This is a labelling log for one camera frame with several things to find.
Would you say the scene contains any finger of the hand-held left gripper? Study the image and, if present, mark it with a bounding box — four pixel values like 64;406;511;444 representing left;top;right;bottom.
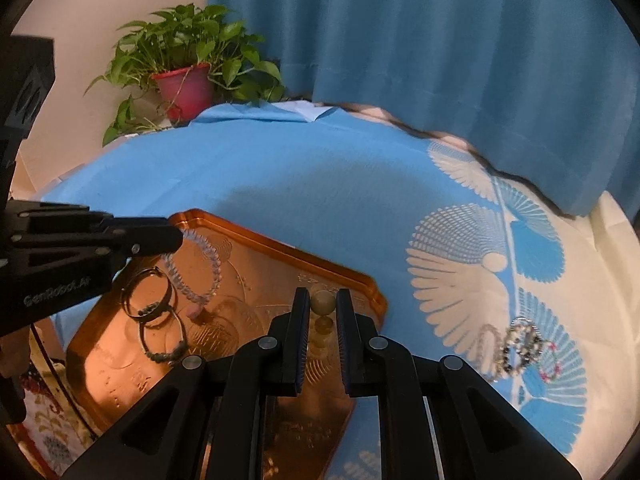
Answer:
7;200;184;248
7;234;183;283

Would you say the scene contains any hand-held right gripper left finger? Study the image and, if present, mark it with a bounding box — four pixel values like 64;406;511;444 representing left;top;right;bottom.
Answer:
60;287;311;480

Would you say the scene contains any silver bangle with beads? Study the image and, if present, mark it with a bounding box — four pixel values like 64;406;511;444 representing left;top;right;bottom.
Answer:
121;267;177;330
137;305;190;365

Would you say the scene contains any blue fan-print tablecloth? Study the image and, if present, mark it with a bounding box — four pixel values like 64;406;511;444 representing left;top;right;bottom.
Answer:
40;100;638;480

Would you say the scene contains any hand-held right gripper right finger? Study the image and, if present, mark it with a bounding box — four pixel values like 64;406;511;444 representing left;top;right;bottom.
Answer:
336;287;583;480

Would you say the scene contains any blue curtain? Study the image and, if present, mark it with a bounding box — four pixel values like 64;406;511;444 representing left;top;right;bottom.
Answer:
207;0;640;218

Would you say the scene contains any patterned red cream rug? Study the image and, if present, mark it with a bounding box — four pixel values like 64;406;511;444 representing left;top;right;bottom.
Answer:
7;320;103;480

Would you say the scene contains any pale translucent bead bracelet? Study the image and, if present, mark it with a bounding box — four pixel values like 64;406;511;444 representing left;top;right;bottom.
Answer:
474;324;507;382

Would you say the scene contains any clear bead bracelet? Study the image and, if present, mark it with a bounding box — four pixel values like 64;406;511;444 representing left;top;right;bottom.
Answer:
161;227;223;318

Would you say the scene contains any copper rectangular tray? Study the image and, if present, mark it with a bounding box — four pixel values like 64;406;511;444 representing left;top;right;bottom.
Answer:
65;208;388;480

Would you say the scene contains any black and white bead bracelet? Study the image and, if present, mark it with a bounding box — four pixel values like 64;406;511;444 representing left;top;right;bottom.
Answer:
501;321;545;375

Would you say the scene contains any green plant in red pot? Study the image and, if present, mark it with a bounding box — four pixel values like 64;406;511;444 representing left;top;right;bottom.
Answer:
85;4;286;148

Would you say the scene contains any pink bead bracelet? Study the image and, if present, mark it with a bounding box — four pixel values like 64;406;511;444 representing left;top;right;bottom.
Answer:
536;339;560;382

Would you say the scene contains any beige large-bead bracelet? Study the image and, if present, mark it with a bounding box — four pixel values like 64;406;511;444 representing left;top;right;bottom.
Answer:
309;287;337;358

